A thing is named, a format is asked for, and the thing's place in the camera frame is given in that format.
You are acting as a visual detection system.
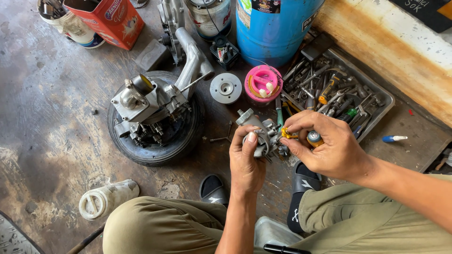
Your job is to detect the person's right hand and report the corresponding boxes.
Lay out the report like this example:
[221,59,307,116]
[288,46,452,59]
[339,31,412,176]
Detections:
[280,111,372,183]

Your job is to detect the person's left hand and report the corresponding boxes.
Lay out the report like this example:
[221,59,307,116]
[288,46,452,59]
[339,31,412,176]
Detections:
[229,124,267,195]

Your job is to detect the orange grey handled screwdriver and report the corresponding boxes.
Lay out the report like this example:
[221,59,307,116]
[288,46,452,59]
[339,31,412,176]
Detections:
[306,130,325,148]

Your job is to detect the grey metal carburetor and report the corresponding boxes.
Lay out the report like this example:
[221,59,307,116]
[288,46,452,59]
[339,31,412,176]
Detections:
[235,108,292,163]

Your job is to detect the three-way metal wrench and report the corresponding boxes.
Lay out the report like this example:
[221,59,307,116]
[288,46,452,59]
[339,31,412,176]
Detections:
[210,121,234,144]

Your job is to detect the black rubber sandal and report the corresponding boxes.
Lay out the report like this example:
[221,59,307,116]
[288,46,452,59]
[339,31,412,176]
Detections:
[199,173,230,207]
[286,160,322,234]

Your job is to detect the metal tray of tools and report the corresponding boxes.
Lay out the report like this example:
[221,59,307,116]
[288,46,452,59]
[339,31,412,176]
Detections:
[279,48,396,142]

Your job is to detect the translucent plastic container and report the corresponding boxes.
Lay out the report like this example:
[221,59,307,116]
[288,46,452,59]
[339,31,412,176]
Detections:
[254,216,304,248]

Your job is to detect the black rubber tyre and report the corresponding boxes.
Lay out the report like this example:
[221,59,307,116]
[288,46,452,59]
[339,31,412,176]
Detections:
[107,71,206,167]

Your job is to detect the grey round metal disc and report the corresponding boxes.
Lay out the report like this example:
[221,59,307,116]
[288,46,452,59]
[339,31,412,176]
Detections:
[210,73,243,105]

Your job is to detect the pink round plastic container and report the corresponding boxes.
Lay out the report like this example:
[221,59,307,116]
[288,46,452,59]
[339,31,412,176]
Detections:
[244,65,284,107]

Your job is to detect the olive green trousers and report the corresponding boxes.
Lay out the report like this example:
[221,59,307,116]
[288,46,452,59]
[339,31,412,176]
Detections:
[102,174,452,254]

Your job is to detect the flat black box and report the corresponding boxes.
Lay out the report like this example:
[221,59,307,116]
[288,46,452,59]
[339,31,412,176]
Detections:
[300,33,335,63]

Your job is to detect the grey metal engine block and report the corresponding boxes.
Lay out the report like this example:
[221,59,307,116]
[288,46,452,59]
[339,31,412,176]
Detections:
[111,27,215,147]

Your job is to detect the small black battery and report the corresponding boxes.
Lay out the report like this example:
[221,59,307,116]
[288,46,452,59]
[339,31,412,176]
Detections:
[209,35,240,71]

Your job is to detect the blue plastic barrel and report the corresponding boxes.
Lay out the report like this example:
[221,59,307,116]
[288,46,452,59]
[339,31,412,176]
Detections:
[235,0,326,68]

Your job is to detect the dirty white plastic bottle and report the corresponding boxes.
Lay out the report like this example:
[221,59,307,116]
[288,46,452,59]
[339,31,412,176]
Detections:
[78,179,140,221]

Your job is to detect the white metal paint can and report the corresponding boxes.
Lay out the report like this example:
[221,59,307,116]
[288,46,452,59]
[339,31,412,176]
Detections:
[184,0,233,41]

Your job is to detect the grey metal engine casing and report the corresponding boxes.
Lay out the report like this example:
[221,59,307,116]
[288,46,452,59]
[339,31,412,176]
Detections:
[157,0,186,66]

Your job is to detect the black sign board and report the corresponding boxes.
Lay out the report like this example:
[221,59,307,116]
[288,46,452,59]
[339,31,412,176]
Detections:
[388,0,452,34]

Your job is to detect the dark metal rod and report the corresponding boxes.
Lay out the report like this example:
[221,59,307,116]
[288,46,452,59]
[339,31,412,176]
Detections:
[66,222,107,254]

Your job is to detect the red cardboard carton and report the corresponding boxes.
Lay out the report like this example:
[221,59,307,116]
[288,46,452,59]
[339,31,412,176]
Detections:
[63,0,145,51]

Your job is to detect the white plastic bucket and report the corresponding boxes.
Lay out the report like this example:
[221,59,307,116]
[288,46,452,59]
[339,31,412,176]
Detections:
[37,0,106,49]

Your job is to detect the grey metal plate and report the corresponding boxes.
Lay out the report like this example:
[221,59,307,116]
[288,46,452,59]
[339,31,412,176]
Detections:
[0,210,45,254]

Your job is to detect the green handled pliers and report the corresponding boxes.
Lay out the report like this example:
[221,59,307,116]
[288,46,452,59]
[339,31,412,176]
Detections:
[275,95,285,128]

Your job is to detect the black tool handle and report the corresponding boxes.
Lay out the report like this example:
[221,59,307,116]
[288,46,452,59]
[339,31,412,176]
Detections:
[263,243,312,254]

